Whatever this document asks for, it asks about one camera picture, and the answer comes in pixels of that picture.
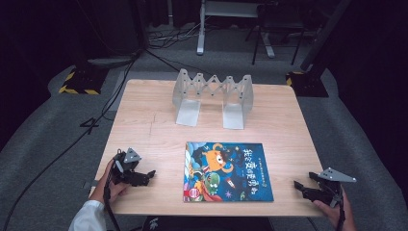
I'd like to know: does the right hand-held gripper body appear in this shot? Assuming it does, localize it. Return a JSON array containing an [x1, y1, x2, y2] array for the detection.
[[317, 167, 357, 208]]

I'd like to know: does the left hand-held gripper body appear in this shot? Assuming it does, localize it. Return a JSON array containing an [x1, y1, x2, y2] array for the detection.
[[110, 146, 142, 186]]

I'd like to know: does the person's left hand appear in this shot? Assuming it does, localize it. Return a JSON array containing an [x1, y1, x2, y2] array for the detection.
[[91, 159, 130, 205]]

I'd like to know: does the person's right hand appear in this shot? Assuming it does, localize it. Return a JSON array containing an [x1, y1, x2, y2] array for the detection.
[[312, 188, 358, 231]]

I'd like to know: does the colourful cartoon picture book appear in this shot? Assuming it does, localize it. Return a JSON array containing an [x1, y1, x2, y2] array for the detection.
[[182, 141, 275, 203]]

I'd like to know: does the black stand base striped tape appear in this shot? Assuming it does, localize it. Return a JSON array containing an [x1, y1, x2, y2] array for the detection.
[[58, 65, 110, 96], [286, 69, 330, 98]]

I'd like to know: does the translucent expandable book stand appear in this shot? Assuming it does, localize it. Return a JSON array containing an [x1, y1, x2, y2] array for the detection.
[[171, 67, 255, 131]]

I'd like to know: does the black chair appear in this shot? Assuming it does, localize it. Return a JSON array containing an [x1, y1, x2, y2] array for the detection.
[[244, 2, 306, 66]]

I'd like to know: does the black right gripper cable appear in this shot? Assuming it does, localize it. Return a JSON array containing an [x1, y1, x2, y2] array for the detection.
[[336, 192, 346, 231]]

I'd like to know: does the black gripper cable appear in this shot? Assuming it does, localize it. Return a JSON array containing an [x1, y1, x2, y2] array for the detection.
[[336, 192, 346, 231], [102, 167, 122, 231]]

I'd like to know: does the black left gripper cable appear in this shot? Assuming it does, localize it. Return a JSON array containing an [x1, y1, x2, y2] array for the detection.
[[102, 167, 122, 231]]

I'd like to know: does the long black floor cable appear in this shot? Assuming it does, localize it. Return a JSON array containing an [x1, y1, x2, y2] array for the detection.
[[0, 47, 142, 231]]

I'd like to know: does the bundle of floor cables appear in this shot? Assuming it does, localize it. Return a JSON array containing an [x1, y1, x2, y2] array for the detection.
[[147, 22, 201, 50]]

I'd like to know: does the white metal desk frame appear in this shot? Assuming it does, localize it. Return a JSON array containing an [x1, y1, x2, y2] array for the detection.
[[195, 0, 276, 60]]

